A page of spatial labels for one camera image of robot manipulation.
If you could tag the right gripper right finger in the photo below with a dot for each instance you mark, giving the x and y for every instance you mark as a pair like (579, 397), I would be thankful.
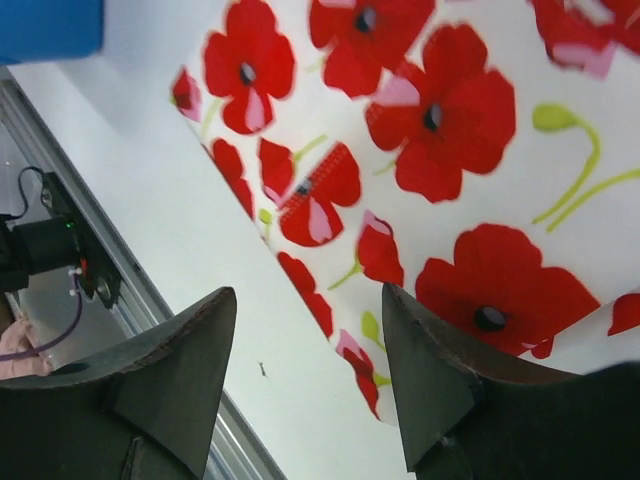
(466, 410)

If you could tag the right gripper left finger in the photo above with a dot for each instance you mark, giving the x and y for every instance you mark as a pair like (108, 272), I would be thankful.
(142, 409)

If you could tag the white red poppy skirt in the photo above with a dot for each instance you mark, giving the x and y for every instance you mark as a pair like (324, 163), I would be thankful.
(481, 155)

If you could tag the blue plastic bin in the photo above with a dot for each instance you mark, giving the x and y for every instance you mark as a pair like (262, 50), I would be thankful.
(50, 30)

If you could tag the aluminium frame rail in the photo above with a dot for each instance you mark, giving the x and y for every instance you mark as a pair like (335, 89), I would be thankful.
(235, 452)

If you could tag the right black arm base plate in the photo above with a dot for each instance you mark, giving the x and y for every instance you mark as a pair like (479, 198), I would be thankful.
(99, 273)

